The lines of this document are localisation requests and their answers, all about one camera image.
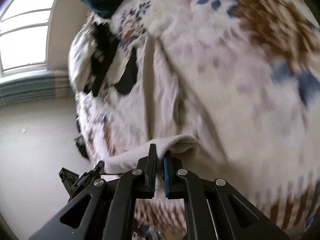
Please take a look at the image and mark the beige garment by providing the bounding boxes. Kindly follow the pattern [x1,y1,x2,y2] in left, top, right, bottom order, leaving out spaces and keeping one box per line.
[104,35,226,179]

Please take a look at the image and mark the floral plush bed blanket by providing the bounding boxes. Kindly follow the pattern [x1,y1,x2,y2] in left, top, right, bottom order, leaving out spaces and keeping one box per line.
[68,0,319,232]

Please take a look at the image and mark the black folded garment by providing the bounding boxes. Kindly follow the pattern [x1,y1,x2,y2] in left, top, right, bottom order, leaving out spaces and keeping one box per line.
[114,48,138,95]

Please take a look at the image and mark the window with white frame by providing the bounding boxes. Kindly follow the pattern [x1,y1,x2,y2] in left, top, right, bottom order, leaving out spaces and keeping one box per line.
[1,0,56,76]

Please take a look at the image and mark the teal striped curtain left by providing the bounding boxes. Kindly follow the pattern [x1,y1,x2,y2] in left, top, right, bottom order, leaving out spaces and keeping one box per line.
[1,70,74,107]

